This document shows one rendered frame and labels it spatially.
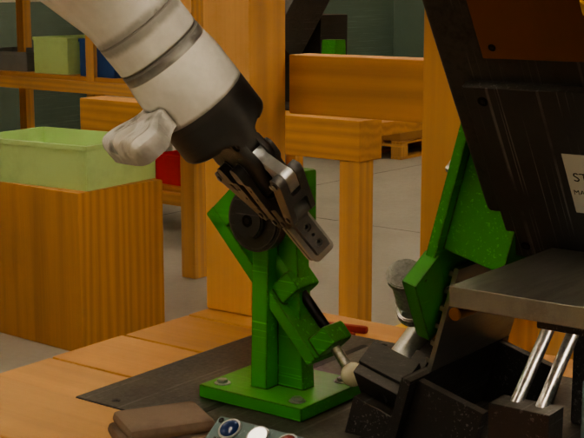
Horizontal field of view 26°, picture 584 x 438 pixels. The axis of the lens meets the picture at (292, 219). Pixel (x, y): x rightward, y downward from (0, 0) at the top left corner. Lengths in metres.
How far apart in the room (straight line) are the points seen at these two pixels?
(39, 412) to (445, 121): 0.65
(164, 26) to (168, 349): 0.91
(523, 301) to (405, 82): 0.83
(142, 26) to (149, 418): 0.56
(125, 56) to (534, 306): 0.38
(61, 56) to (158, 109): 6.84
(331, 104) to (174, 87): 0.99
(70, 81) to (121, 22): 6.68
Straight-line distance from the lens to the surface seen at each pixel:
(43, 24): 10.02
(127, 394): 1.53
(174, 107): 0.93
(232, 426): 1.26
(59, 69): 7.79
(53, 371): 1.70
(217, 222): 1.49
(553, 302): 1.03
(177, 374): 1.60
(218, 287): 1.97
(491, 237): 1.26
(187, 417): 1.36
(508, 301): 1.05
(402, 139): 10.21
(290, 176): 0.93
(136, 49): 0.92
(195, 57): 0.93
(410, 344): 1.38
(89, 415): 1.47
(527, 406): 1.16
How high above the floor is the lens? 1.38
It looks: 11 degrees down
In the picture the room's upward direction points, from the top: straight up
